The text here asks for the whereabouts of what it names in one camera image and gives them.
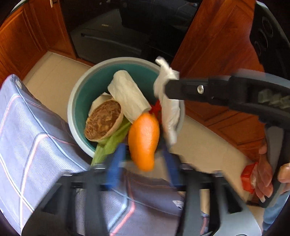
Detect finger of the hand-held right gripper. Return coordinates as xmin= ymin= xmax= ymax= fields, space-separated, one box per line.
xmin=164 ymin=77 xmax=209 ymax=103

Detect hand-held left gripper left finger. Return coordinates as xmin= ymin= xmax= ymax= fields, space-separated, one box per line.
xmin=21 ymin=143 xmax=128 ymax=236

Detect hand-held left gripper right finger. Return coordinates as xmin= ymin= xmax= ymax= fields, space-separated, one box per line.
xmin=162 ymin=147 xmax=262 ymax=236

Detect pale green corn husk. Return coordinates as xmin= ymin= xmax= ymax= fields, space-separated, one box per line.
xmin=91 ymin=118 xmax=132 ymax=166

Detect white paper napkin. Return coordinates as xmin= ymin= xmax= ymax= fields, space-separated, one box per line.
xmin=153 ymin=56 xmax=182 ymax=146

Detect orange mango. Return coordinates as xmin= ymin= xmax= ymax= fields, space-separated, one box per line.
xmin=128 ymin=113 xmax=160 ymax=172

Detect brown coconut shell bowl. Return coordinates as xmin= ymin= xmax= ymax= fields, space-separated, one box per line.
xmin=84 ymin=100 xmax=125 ymax=142

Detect white paper towel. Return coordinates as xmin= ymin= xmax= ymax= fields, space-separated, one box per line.
xmin=107 ymin=70 xmax=151 ymax=122

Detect grey bin with teal inside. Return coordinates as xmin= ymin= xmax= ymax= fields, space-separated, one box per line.
xmin=67 ymin=57 xmax=185 ymax=158

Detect person's right hand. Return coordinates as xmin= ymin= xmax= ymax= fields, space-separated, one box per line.
xmin=255 ymin=139 xmax=290 ymax=204

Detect wooden cabinet door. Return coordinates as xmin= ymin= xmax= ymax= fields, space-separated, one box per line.
xmin=170 ymin=0 xmax=268 ymax=162

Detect orange-red packet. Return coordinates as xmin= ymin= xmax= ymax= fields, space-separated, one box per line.
xmin=240 ymin=162 xmax=259 ymax=194

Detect blue-grey plaid tablecloth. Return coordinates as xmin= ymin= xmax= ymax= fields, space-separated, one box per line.
xmin=0 ymin=74 xmax=205 ymax=236

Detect person's blue clothing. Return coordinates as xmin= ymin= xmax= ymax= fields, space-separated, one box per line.
xmin=263 ymin=193 xmax=286 ymax=231

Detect wooden kitchen base cabinets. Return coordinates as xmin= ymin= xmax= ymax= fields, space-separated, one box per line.
xmin=0 ymin=0 xmax=76 ymax=80

